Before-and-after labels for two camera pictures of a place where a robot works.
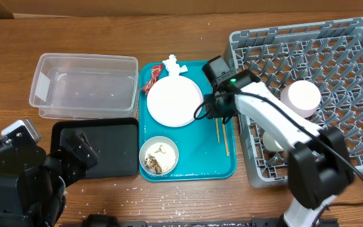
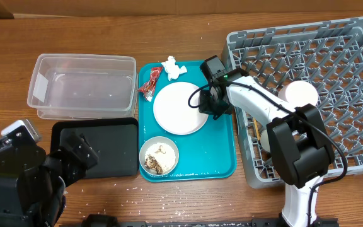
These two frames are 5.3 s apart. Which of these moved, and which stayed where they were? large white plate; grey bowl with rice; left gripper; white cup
Moved: large white plate
Stayed: left gripper; white cup; grey bowl with rice
